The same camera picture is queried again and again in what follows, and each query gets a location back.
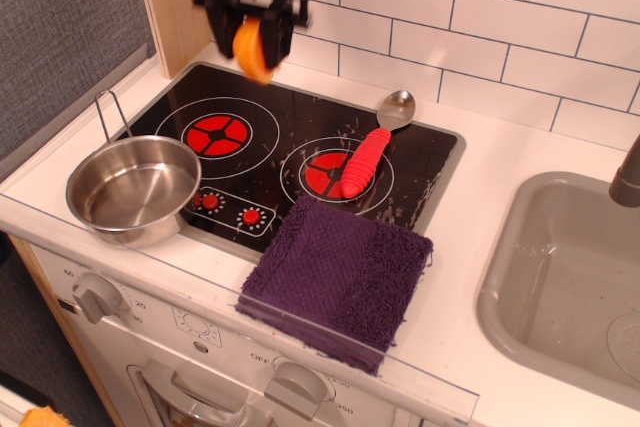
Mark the orange plastic toy half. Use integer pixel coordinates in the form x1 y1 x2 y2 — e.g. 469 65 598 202
232 17 274 85

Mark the purple terry cloth napkin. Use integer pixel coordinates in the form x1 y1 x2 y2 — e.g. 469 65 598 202
236 197 433 375

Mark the black toy stovetop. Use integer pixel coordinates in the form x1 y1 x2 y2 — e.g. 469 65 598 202
130 64 466 261

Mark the stainless steel pot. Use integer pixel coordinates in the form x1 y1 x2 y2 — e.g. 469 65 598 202
66 120 202 248

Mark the grey left oven knob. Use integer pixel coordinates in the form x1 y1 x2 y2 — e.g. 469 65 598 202
72 272 123 324

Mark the grey oven knob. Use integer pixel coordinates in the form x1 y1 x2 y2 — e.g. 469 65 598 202
72 272 123 324
264 362 328 421

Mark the white toy oven front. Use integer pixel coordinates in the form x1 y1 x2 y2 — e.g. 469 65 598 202
33 247 477 426

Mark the grey right oven knob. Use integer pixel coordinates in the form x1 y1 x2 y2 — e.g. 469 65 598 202
264 362 328 421

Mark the grey faucet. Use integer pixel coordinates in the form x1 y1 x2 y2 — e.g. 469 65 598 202
609 136 640 208

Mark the grey plastic sink basin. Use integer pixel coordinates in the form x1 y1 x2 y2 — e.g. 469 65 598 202
477 172 639 409

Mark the orange black fuzzy object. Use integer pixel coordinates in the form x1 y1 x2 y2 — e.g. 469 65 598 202
19 406 71 427

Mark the wooden side post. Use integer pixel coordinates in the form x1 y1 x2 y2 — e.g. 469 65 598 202
144 0 212 79

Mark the red-handled metal spoon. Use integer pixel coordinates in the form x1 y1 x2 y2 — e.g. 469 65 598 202
340 90 416 199

